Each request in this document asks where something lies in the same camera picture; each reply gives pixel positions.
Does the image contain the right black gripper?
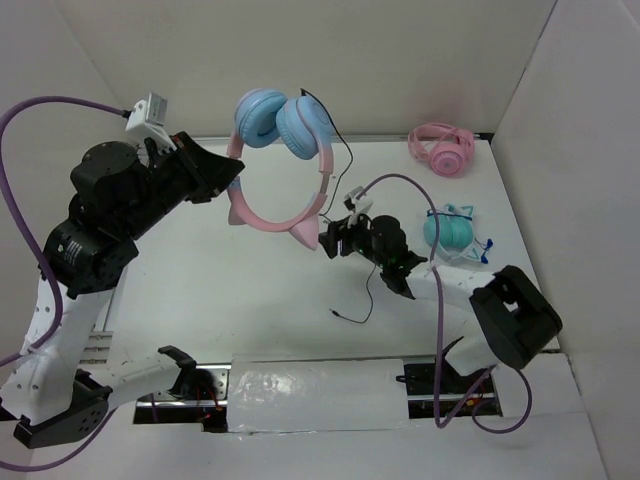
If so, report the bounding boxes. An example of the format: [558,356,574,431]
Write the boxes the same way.
[315,208,388,269]

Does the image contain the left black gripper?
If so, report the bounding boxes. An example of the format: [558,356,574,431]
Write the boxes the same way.
[119,130,245,240]

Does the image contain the black headphone cable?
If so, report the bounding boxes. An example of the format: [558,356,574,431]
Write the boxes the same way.
[299,87,379,325]

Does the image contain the pink blue cat-ear headphones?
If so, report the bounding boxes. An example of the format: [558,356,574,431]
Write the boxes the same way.
[226,88,334,250]

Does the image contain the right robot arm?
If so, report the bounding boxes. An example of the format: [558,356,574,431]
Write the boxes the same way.
[319,215,563,392]

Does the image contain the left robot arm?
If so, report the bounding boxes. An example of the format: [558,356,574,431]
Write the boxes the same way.
[1,133,243,450]

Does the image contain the pink round headphones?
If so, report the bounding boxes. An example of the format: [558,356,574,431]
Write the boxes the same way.
[407,123,475,177]

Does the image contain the shiny foil sheet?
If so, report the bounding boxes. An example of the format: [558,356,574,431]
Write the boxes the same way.
[227,359,409,434]

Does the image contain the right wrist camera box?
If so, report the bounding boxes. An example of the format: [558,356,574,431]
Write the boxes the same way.
[343,187,373,228]

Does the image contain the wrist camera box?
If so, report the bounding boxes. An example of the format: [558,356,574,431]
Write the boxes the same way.
[343,187,373,228]
[125,92,168,142]

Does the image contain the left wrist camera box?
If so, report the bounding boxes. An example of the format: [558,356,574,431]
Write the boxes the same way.
[125,92,168,142]

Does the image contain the aluminium frame rail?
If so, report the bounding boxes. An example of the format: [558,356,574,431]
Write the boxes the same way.
[98,136,507,355]

